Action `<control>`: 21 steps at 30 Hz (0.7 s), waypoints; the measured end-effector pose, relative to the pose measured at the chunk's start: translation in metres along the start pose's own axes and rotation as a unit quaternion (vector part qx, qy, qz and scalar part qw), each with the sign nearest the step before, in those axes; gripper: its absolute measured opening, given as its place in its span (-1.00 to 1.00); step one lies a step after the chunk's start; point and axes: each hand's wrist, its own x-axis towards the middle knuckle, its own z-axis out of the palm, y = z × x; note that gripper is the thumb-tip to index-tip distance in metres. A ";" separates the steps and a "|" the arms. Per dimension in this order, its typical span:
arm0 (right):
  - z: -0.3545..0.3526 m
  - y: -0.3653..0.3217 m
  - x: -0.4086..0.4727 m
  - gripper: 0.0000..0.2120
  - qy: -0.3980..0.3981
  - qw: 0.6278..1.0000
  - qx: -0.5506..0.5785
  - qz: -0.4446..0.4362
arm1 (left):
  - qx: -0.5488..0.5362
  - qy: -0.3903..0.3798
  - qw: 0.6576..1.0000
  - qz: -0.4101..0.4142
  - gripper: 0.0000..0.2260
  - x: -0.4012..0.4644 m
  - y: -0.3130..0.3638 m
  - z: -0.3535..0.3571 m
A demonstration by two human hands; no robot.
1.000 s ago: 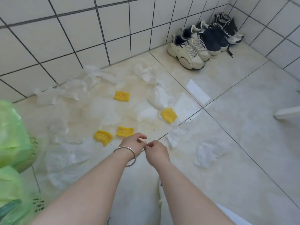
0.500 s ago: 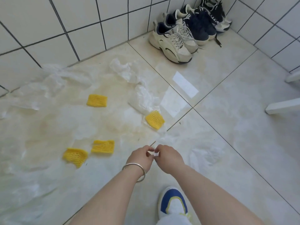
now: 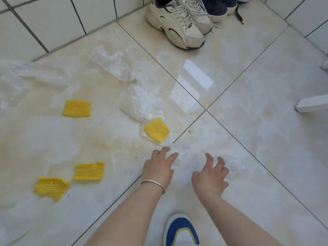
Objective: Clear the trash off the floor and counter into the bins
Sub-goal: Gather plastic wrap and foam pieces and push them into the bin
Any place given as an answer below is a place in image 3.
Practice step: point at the person's left hand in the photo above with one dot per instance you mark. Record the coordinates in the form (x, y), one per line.
(156, 171)

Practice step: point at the person's right hand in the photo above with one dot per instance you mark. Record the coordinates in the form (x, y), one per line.
(208, 183)

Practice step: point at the person's right thumb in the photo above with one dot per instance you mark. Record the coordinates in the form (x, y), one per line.
(198, 174)

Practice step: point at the person's right middle finger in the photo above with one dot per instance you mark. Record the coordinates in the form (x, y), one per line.
(221, 162)

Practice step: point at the person's left fingers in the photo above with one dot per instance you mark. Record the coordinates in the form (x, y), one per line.
(167, 154)

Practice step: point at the person's left forearm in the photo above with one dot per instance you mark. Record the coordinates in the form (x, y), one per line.
(128, 217)

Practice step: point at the person's right forearm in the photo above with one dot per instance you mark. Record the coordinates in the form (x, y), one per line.
(238, 222)

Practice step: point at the thin clear plastic wrap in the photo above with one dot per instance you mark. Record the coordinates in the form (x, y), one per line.
(234, 167)

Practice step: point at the yellow foam net sleeve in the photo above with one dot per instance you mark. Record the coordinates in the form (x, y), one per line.
(89, 171)
(51, 188)
(156, 130)
(76, 108)

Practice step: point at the small crumpled clear plastic bag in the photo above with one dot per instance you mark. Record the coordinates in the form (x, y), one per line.
(139, 102)

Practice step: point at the blue and white shoe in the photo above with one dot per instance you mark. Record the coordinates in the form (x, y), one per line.
(180, 231)

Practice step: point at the long crumpled clear plastic bag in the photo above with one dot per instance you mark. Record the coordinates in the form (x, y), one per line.
(115, 64)

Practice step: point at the white furniture leg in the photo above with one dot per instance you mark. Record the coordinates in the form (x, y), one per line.
(314, 102)

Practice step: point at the white sneaker with dark trim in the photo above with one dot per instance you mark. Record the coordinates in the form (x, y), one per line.
(202, 20)
(176, 25)

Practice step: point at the navy blue shoe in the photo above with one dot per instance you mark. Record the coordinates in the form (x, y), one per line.
(216, 8)
(232, 3)

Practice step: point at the large clear plastic sheet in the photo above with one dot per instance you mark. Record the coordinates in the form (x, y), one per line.
(23, 79)

